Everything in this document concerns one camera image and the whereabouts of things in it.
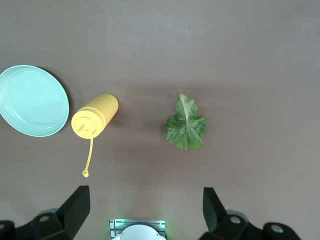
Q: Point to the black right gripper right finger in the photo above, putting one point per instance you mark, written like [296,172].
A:
[225,225]

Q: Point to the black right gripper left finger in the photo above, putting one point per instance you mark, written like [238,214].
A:
[62,220]

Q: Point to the green lettuce leaf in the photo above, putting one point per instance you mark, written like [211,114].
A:
[186,130]

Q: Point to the yellow squeeze bottle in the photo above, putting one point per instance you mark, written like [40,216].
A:
[100,110]

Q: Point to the pale green plate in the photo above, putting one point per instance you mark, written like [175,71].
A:
[30,100]

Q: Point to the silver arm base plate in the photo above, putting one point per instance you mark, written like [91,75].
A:
[140,221]

